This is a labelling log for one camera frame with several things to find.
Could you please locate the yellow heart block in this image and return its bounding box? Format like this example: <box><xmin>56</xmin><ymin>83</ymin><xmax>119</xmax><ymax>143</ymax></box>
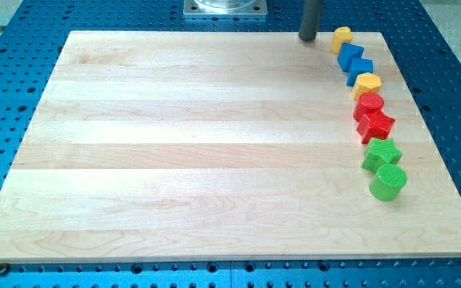
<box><xmin>331</xmin><ymin>26</ymin><xmax>353</xmax><ymax>54</ymax></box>

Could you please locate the light wooden board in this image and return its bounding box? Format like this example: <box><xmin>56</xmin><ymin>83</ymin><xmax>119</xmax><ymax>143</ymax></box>
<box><xmin>0</xmin><ymin>30</ymin><xmax>461</xmax><ymax>263</ymax></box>

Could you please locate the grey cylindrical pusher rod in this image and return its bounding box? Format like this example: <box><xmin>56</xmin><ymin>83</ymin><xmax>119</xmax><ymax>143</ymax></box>
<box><xmin>299</xmin><ymin>0</ymin><xmax>325</xmax><ymax>42</ymax></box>

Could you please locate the red cylinder block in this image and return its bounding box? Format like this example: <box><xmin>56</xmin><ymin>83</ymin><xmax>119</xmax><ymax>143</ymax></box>
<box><xmin>353</xmin><ymin>92</ymin><xmax>385</xmax><ymax>122</ymax></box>

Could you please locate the red star block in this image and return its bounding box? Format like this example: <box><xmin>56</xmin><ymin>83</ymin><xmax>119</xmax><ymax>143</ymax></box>
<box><xmin>356</xmin><ymin>110</ymin><xmax>395</xmax><ymax>144</ymax></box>

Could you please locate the yellow hexagon block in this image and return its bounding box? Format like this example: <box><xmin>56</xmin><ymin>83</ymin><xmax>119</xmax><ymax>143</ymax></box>
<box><xmin>351</xmin><ymin>72</ymin><xmax>382</xmax><ymax>101</ymax></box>

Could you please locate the blue cube block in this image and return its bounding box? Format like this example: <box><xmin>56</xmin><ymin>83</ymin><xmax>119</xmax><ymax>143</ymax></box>
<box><xmin>337</xmin><ymin>42</ymin><xmax>364</xmax><ymax>72</ymax></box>

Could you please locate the green star block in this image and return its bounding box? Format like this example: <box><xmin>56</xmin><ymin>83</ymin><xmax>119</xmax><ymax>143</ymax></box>
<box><xmin>361</xmin><ymin>138</ymin><xmax>403</xmax><ymax>173</ymax></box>

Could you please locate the green cylinder block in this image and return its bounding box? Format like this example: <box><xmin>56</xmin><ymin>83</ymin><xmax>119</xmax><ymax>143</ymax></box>
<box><xmin>369</xmin><ymin>164</ymin><xmax>407</xmax><ymax>202</ymax></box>

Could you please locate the blue perforated metal table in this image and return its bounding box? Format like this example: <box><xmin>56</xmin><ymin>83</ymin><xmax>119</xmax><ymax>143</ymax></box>
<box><xmin>0</xmin><ymin>1</ymin><xmax>461</xmax><ymax>287</ymax></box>

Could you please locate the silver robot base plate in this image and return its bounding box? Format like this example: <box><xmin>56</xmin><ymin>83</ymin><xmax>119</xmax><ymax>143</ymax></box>
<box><xmin>183</xmin><ymin>0</ymin><xmax>268</xmax><ymax>16</ymax></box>

